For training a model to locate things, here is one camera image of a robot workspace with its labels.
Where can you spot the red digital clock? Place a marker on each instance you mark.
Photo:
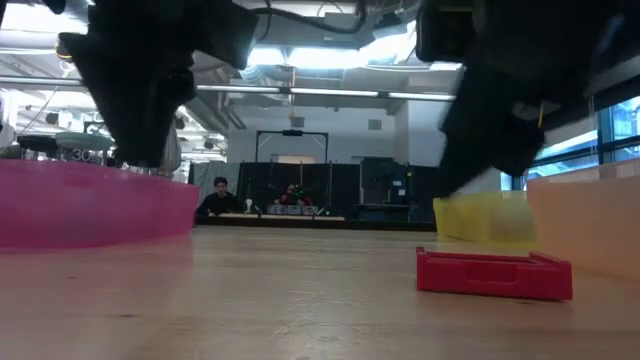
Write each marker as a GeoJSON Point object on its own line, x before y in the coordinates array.
{"type": "Point", "coordinates": [495, 277]}

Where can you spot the orange plastic tray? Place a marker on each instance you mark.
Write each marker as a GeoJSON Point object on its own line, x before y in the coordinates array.
{"type": "Point", "coordinates": [590, 225]}

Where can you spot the black metal gantry frame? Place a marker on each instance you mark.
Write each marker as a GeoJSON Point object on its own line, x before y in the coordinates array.
{"type": "Point", "coordinates": [292, 132]}

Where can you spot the background table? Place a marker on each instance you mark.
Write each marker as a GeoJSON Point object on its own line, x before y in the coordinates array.
{"type": "Point", "coordinates": [300, 222]}

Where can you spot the ceiling light strip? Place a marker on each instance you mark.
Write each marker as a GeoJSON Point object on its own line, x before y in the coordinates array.
{"type": "Point", "coordinates": [330, 92]}

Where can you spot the red plastic tray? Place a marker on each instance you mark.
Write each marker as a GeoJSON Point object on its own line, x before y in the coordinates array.
{"type": "Point", "coordinates": [100, 210]}

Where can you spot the grey partition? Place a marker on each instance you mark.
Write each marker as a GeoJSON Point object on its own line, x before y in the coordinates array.
{"type": "Point", "coordinates": [202, 180]}

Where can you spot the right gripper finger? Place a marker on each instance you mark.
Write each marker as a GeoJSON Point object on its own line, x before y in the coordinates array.
{"type": "Point", "coordinates": [480, 135]}

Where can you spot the window with black frame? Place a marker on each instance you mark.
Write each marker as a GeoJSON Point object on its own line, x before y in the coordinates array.
{"type": "Point", "coordinates": [625, 125]}

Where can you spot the person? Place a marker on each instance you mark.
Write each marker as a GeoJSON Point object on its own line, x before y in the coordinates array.
{"type": "Point", "coordinates": [220, 205]}
{"type": "Point", "coordinates": [294, 199]}

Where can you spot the yellow plastic tray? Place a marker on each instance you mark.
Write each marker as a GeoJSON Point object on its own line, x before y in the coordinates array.
{"type": "Point", "coordinates": [480, 220]}

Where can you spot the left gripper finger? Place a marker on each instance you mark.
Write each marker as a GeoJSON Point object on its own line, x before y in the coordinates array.
{"type": "Point", "coordinates": [145, 115]}

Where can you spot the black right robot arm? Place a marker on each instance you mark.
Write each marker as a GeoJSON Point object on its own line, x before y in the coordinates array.
{"type": "Point", "coordinates": [615, 40]}

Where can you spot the black curtain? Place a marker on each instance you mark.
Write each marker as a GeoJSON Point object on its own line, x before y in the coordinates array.
{"type": "Point", "coordinates": [340, 190]}

